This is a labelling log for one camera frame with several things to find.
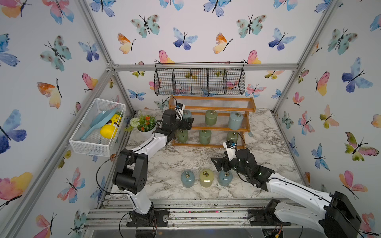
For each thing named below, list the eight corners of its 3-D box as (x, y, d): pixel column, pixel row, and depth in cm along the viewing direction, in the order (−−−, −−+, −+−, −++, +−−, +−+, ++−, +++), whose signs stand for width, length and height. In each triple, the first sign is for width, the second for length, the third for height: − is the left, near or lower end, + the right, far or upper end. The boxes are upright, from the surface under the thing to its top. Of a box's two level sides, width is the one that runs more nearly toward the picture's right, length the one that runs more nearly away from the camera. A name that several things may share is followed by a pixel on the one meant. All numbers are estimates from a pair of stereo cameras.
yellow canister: (199, 187, 86) (200, 181, 78) (199, 175, 90) (199, 168, 83) (213, 187, 86) (214, 181, 78) (212, 175, 90) (213, 168, 83)
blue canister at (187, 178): (180, 184, 87) (178, 178, 80) (185, 174, 91) (184, 168, 84) (190, 189, 85) (189, 184, 78) (195, 179, 89) (195, 173, 82)
